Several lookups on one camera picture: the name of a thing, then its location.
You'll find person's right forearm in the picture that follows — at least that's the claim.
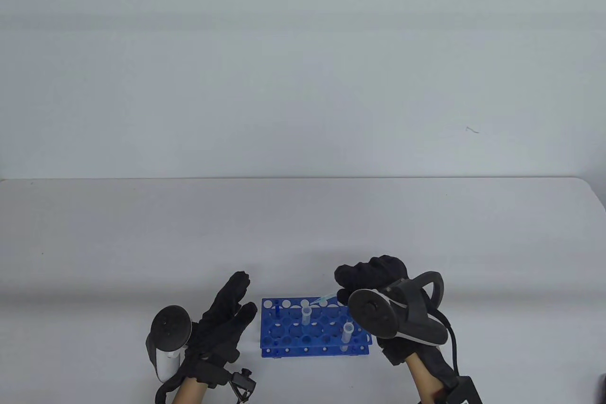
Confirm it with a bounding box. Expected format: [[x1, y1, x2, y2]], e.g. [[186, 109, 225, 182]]
[[406, 353, 446, 404]]

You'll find black white handheld controller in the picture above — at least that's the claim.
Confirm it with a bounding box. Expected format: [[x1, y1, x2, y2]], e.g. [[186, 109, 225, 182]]
[[348, 271, 448, 346], [146, 305, 193, 383]]

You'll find person's right hand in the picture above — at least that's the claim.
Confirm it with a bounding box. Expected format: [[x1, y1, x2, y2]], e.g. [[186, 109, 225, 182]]
[[334, 256, 456, 388]]

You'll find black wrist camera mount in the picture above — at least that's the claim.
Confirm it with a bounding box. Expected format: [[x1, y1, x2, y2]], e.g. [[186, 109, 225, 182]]
[[227, 368, 258, 401]]

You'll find person's left hand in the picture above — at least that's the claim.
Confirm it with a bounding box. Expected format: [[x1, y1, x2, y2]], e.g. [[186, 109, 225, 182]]
[[184, 271, 258, 389]]

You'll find person's left forearm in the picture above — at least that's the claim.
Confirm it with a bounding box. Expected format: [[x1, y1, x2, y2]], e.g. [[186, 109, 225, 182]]
[[171, 378, 209, 404]]

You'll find blue test tube rack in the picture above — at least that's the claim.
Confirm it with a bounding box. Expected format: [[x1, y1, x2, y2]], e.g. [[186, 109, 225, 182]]
[[260, 296, 373, 358]]

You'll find black box with white label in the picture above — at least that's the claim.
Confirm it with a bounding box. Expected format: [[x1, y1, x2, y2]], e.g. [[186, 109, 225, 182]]
[[443, 376, 484, 404]]

